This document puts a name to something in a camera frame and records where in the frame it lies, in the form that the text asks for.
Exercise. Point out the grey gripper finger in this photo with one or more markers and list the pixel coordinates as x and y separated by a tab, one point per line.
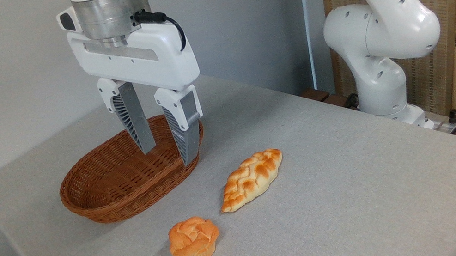
186	126
137	120

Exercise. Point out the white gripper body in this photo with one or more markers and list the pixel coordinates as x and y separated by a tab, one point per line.
160	65

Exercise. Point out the long braided bread loaf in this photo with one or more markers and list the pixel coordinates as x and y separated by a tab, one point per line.
251	178

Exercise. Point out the brown wicker basket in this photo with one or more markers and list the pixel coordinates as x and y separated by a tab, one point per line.
116	185

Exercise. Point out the round knotted bread roll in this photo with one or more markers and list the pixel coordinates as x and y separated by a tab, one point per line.
194	242

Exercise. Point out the white wall pipe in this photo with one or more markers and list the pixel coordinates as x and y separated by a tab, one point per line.
307	15

